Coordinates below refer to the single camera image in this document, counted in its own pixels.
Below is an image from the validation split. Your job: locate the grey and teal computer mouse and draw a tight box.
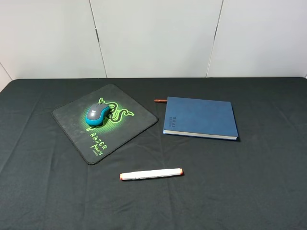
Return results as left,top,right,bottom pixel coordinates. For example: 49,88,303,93
85,103,110,127

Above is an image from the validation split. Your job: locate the black green Razer mouse pad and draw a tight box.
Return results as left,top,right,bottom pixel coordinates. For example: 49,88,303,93
52,84,158,165

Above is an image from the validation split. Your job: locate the blue hardcover notebook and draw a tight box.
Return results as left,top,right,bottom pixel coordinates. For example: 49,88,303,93
163,97,239,140

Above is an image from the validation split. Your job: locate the brown bookmark ribbon tab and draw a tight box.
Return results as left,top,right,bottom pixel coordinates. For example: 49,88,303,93
154,99,167,103

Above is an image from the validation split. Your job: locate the white marker with orange caps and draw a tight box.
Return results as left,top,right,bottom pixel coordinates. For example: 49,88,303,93
119,168,183,181

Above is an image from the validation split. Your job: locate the black tablecloth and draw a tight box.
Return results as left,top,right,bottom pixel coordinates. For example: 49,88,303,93
0,77,307,230

